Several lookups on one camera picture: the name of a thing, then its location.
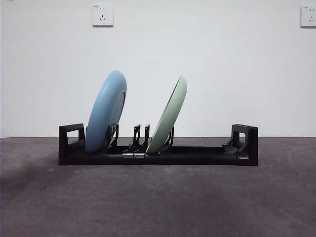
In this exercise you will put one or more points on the pale green plate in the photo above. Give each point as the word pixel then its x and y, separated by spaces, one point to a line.
pixel 168 118

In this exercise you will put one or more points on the light blue plate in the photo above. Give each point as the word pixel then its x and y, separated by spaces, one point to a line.
pixel 106 111

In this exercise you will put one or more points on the black plate rack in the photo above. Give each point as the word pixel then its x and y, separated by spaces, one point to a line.
pixel 197 158

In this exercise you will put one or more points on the white wall socket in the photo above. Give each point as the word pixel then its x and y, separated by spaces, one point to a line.
pixel 308 16
pixel 103 14

